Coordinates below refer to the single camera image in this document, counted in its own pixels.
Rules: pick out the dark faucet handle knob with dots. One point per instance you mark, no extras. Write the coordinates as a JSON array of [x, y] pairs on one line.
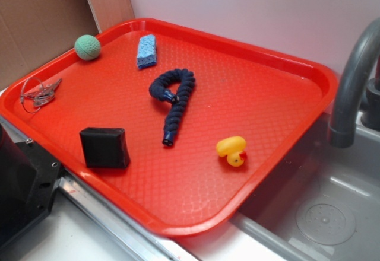
[[370, 103]]

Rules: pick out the silver keys on ring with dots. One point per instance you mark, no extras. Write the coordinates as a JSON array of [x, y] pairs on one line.
[[43, 95]]

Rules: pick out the grey toy faucet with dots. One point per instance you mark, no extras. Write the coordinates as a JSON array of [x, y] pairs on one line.
[[359, 69]]

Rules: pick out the blue sponge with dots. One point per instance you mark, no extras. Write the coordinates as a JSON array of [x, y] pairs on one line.
[[146, 52]]

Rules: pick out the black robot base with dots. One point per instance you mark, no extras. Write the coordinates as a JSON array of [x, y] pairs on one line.
[[29, 178]]

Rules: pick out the black rectangular block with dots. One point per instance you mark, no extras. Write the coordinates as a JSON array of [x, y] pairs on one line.
[[105, 148]]

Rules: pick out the brown cardboard panel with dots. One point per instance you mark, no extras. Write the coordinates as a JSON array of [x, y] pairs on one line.
[[33, 32]]

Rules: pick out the yellow rubber duck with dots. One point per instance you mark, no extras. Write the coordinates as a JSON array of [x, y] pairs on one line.
[[233, 149]]

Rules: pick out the grey toy sink basin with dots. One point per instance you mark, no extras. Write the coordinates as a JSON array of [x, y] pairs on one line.
[[320, 202]]

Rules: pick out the red plastic tray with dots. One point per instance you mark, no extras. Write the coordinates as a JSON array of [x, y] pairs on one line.
[[203, 89]]

